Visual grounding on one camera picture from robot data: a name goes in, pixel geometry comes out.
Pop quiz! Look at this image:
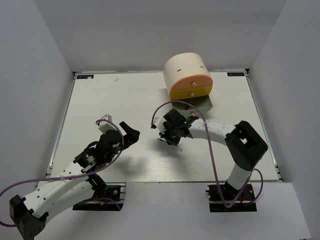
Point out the green pen refill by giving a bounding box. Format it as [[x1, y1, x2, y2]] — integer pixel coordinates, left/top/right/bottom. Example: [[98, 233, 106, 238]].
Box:
[[156, 138, 184, 152]]

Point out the cream round drawer organizer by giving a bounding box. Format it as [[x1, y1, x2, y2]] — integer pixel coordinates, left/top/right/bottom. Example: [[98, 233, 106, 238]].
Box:
[[163, 52, 214, 117]]

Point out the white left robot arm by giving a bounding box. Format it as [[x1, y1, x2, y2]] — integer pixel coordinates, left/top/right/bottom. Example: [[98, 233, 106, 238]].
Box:
[[9, 119, 140, 240]]

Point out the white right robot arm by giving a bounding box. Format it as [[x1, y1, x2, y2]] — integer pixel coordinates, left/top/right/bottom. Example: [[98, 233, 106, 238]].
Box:
[[153, 109, 268, 200]]

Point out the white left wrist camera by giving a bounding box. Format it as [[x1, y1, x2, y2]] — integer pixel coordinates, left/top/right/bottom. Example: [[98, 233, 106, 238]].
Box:
[[95, 114, 115, 134]]

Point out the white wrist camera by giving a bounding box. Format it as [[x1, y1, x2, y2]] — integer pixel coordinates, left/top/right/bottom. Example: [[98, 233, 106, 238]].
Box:
[[95, 114, 115, 134], [151, 117, 166, 138]]

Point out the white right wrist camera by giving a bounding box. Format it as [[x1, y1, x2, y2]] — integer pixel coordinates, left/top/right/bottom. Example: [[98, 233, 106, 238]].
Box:
[[151, 117, 166, 138]]

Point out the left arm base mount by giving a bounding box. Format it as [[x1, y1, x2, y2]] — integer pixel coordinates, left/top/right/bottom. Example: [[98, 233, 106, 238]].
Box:
[[72, 183, 126, 212]]

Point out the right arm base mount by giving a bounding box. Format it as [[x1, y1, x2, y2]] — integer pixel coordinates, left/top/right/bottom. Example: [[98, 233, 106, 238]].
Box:
[[205, 183, 258, 213]]

